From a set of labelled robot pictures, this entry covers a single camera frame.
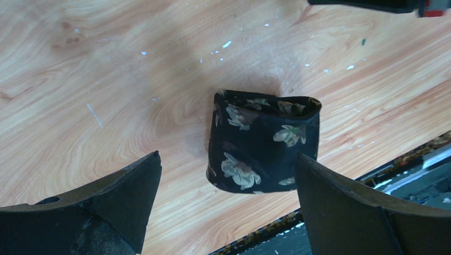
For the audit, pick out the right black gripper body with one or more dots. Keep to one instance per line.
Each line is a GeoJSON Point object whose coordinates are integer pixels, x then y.
{"type": "Point", "coordinates": [391, 6]}

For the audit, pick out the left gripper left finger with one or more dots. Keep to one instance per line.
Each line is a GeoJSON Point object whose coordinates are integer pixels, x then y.
{"type": "Point", "coordinates": [106, 216]}

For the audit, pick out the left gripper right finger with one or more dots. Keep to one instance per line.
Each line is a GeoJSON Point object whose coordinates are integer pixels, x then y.
{"type": "Point", "coordinates": [352, 218]}

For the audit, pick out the black floral patterned tie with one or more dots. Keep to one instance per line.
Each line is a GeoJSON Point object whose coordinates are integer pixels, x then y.
{"type": "Point", "coordinates": [255, 139]}

